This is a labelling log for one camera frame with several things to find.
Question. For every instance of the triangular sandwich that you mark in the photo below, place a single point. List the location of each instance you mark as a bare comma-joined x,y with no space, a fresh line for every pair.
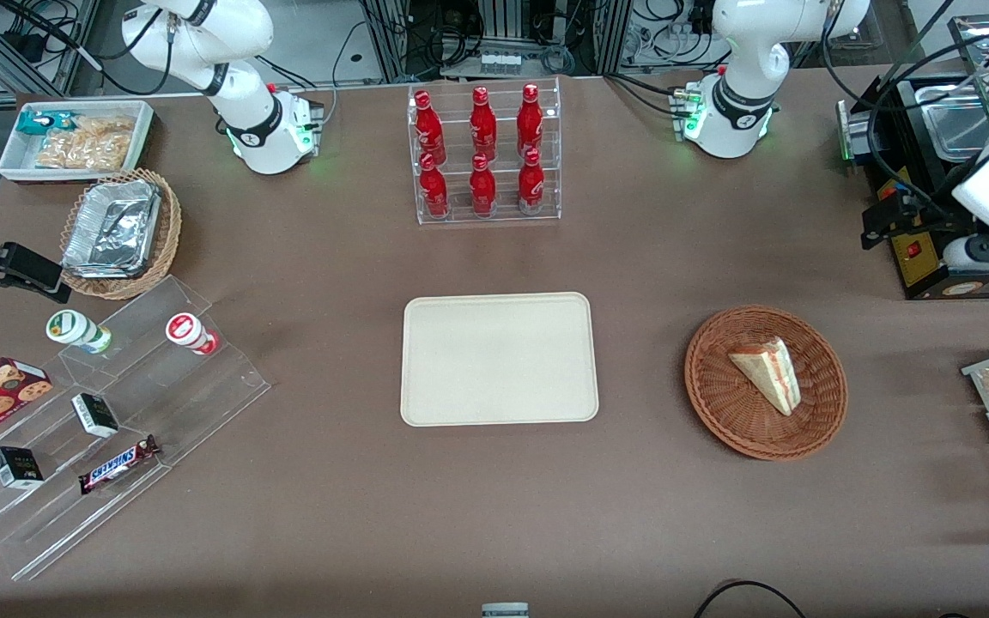
771,371

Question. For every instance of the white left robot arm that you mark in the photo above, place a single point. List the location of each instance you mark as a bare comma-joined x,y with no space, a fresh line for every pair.
731,112

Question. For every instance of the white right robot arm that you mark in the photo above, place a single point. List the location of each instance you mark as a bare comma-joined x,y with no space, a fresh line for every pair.
258,129

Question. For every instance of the light wicker basket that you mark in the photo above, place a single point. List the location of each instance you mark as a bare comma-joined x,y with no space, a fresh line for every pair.
170,223

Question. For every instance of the brown wicker basket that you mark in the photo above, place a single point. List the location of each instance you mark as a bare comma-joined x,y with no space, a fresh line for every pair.
735,412

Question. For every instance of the beige plastic tray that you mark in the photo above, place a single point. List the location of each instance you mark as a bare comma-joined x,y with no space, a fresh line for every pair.
499,360

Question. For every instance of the red emergency stop button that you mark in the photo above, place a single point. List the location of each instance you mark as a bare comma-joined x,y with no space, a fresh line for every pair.
888,194

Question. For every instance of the green lid yogurt cup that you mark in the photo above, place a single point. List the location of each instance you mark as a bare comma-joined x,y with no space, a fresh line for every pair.
74,329

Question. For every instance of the black hot food warmer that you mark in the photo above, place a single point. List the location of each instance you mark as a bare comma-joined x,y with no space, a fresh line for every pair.
919,275

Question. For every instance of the stack of foil trays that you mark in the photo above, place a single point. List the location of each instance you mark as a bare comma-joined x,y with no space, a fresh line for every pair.
112,227

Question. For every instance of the grey metal box green light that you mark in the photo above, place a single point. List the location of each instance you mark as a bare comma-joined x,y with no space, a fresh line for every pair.
853,133

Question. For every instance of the white rectangular snack bin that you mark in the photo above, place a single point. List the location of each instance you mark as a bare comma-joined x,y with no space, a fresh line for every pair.
18,163

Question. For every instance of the steel food pan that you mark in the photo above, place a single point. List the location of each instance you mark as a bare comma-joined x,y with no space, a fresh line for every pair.
958,129

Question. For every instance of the small black white box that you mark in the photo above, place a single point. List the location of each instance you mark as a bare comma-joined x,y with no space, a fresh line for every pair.
15,468
95,415

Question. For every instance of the red lid yogurt cup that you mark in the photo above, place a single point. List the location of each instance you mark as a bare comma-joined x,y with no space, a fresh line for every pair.
187,332

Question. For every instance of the clear bag of chips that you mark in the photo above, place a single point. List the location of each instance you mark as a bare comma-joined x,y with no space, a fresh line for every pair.
87,144

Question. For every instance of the teal snack packet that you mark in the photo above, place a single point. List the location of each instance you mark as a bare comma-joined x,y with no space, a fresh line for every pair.
39,122

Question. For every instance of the clear acrylic stepped display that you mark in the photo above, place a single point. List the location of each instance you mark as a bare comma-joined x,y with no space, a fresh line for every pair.
194,403

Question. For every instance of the snickers chocolate bar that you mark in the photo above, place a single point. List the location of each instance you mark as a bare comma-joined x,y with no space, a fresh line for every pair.
117,463

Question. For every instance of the red cola bottle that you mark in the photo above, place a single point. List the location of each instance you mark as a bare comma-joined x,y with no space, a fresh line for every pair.
433,190
483,124
482,189
428,129
531,184
530,122

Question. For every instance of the clear acrylic bottle rack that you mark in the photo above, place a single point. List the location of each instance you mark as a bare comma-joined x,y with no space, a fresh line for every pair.
507,206

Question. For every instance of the white power strip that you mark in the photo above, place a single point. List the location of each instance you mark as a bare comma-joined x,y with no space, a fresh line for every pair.
499,60

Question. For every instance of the grey white device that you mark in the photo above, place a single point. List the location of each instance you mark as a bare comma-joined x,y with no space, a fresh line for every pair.
505,611

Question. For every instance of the aluminium frame rack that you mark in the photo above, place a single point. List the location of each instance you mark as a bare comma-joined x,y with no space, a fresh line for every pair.
494,21

